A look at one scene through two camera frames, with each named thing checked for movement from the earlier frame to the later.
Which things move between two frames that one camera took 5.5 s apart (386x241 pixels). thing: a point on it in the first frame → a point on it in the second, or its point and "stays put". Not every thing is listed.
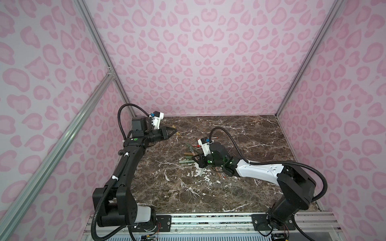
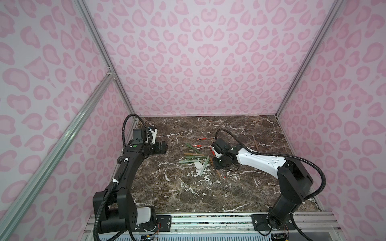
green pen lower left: x=186 y=161 stays put
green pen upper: x=196 y=150 stays put
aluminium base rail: x=307 y=223 stays put
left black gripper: x=164 y=133 → x=163 y=147
